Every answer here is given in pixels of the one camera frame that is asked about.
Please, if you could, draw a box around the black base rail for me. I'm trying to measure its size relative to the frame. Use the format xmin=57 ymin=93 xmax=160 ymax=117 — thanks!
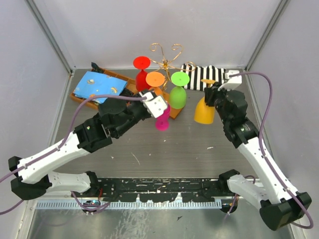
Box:
xmin=75 ymin=178 xmax=234 ymax=203

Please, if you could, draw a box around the black white striped cloth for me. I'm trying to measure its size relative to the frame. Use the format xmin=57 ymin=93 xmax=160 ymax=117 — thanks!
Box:
xmin=180 ymin=64 xmax=226 ymax=91

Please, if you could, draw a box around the pink plastic wine glass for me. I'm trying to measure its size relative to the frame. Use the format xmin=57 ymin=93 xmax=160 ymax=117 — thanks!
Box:
xmin=155 ymin=106 xmax=170 ymax=131

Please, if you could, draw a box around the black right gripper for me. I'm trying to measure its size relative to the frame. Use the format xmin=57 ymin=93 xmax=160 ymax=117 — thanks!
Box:
xmin=205 ymin=82 xmax=233 ymax=125

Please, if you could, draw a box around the blue patterned cloth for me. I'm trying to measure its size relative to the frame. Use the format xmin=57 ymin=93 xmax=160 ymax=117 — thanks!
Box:
xmin=73 ymin=71 xmax=127 ymax=99

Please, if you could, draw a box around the red plastic wine glass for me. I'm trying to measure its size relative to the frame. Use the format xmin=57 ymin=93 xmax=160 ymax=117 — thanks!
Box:
xmin=133 ymin=56 xmax=151 ymax=92

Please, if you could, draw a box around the orange plastic wine glass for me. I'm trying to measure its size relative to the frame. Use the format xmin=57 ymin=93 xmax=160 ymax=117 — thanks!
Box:
xmin=146 ymin=71 xmax=165 ymax=95

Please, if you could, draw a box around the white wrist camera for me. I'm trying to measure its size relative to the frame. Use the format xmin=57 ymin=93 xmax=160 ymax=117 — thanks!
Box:
xmin=139 ymin=90 xmax=168 ymax=118
xmin=218 ymin=70 xmax=242 ymax=91

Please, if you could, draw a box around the gold wire glass rack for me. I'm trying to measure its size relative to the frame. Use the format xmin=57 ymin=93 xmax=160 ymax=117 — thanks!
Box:
xmin=150 ymin=43 xmax=196 ymax=120

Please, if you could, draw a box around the yellow plastic wine glass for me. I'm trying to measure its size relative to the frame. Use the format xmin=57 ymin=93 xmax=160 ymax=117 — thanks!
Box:
xmin=194 ymin=94 xmax=215 ymax=124

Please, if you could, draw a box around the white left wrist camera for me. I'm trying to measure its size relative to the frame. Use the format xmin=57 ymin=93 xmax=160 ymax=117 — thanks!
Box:
xmin=139 ymin=90 xmax=168 ymax=118

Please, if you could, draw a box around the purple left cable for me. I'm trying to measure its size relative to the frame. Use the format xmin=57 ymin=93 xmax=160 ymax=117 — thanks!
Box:
xmin=0 ymin=94 xmax=148 ymax=216

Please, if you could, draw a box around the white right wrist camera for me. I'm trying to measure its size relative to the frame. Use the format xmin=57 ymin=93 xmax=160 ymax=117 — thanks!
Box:
xmin=218 ymin=70 xmax=242 ymax=91

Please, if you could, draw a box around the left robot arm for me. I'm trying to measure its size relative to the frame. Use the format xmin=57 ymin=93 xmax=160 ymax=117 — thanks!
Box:
xmin=8 ymin=91 xmax=166 ymax=201

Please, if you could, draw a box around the dark patterned cloth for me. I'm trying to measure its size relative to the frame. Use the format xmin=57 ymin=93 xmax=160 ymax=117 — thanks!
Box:
xmin=91 ymin=62 xmax=104 ymax=74

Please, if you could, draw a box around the wooden compartment tray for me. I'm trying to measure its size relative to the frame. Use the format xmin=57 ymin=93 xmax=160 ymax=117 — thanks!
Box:
xmin=70 ymin=69 xmax=137 ymax=103

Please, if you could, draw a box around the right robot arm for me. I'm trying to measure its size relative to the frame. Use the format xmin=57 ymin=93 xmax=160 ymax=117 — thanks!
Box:
xmin=204 ymin=86 xmax=312 ymax=231

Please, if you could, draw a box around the green plastic wine glass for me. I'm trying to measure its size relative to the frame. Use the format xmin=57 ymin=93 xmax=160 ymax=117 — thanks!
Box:
xmin=169 ymin=72 xmax=190 ymax=109

